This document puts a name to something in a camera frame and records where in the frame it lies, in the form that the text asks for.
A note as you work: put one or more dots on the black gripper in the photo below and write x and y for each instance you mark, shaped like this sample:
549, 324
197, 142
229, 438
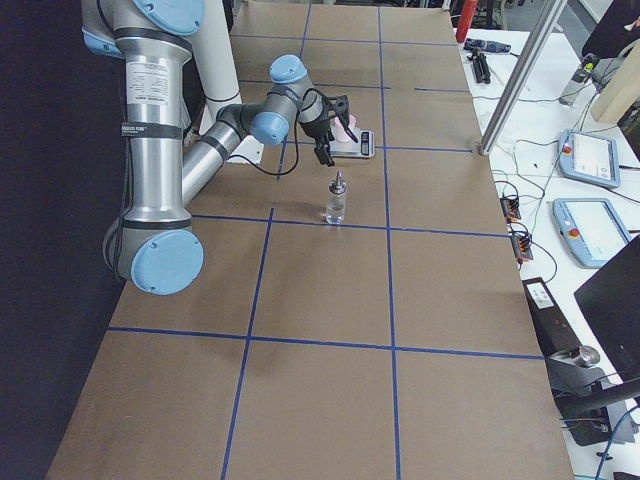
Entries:
317, 132

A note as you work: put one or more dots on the pink plastic cup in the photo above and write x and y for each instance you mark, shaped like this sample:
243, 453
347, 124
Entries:
343, 133

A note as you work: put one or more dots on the clear glass sauce bottle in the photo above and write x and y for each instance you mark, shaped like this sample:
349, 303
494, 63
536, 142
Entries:
336, 204

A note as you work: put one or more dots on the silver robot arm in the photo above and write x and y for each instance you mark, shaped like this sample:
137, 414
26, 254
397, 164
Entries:
184, 119

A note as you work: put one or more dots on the silver kitchen scale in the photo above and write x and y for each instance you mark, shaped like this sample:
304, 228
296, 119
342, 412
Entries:
363, 148

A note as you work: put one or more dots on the black folded tripod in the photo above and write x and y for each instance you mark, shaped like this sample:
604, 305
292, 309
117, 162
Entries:
480, 67

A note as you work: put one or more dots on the blue folded umbrella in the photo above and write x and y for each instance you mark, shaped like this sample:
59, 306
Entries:
487, 46

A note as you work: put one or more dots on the red cylinder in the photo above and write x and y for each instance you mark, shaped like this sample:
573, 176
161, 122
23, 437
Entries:
465, 20

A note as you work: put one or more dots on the far orange connector block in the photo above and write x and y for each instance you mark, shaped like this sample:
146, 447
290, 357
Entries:
510, 208

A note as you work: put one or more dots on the far blue teach pendant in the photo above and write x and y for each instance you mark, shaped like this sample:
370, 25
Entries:
589, 158

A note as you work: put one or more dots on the blue teach pendant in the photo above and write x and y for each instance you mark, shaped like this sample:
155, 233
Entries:
589, 158
591, 228

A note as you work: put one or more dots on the near blue teach pendant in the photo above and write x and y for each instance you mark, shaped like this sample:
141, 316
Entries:
591, 228

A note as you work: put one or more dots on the black box with label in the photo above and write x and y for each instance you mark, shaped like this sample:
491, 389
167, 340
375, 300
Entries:
553, 331

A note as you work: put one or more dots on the black monitor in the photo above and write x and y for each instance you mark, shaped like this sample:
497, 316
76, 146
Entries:
609, 302

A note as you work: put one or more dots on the black clamp stand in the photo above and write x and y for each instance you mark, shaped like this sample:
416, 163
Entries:
590, 404

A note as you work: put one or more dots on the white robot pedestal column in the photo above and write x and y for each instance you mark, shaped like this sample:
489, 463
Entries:
213, 57

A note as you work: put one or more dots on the aluminium frame post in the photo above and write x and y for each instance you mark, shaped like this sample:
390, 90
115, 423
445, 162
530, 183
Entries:
535, 43

